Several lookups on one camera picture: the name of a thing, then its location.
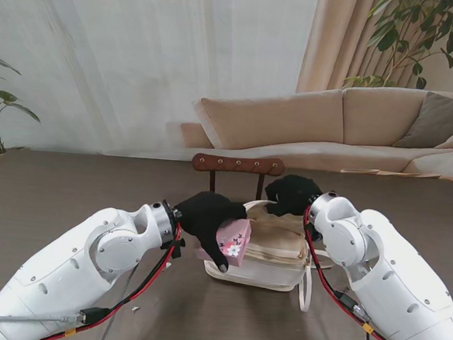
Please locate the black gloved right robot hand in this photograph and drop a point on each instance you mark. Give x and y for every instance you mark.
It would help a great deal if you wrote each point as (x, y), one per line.
(295, 194)

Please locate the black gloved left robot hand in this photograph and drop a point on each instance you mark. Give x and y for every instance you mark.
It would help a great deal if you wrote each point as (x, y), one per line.
(204, 215)

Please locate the pink floral jewelry box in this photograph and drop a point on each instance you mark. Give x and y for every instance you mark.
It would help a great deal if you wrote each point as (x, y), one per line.
(233, 240)

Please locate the cream white zipper bag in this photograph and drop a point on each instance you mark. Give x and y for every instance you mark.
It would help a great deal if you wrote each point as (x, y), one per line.
(269, 274)

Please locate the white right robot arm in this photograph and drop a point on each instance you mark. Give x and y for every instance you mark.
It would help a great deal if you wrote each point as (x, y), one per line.
(398, 275)

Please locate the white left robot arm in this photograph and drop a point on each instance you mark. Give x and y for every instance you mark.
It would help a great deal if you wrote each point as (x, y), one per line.
(68, 268)

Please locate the beige sofa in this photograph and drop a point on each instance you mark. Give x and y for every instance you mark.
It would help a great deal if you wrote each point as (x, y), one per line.
(273, 119)

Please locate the white paper scrap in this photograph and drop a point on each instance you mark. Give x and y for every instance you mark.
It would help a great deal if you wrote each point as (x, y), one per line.
(136, 309)

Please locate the beige pleated curtain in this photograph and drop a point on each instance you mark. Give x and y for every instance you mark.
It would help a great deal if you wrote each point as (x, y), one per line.
(336, 49)

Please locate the grey sofa cushion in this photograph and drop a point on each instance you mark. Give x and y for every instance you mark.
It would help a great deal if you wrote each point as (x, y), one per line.
(436, 122)

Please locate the white sheer curtain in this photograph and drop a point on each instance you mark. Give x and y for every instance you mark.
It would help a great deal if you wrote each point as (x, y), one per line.
(140, 63)

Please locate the tall dark-leaf houseplant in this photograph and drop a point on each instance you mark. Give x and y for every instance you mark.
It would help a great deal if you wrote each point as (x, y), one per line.
(391, 35)

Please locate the broad-leaf green houseplant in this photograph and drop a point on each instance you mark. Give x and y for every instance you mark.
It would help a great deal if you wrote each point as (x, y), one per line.
(8, 98)

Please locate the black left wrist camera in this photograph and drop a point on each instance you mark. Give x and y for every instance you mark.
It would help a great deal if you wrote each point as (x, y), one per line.
(179, 248)

